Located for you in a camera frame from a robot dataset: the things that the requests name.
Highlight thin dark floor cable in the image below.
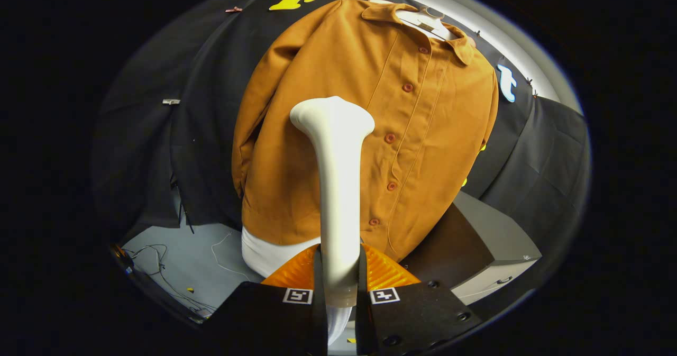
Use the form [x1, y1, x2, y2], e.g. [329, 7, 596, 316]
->
[122, 244, 217, 314]

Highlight white mannequin torso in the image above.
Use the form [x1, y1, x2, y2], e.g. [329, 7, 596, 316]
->
[241, 0, 461, 278]

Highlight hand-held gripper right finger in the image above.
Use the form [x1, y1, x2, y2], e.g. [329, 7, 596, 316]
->
[355, 244, 483, 356]

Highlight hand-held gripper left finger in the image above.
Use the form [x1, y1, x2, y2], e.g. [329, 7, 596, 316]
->
[204, 244, 328, 356]

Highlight black backdrop cloth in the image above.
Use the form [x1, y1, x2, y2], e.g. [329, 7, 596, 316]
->
[90, 0, 591, 235]

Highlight grey cabinet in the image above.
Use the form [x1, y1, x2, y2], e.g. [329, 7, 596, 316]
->
[399, 191, 543, 306]

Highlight thin white floor cable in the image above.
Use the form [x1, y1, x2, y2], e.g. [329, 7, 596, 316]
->
[211, 232, 249, 280]

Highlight orange button shirt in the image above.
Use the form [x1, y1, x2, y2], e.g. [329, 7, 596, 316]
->
[231, 0, 499, 262]

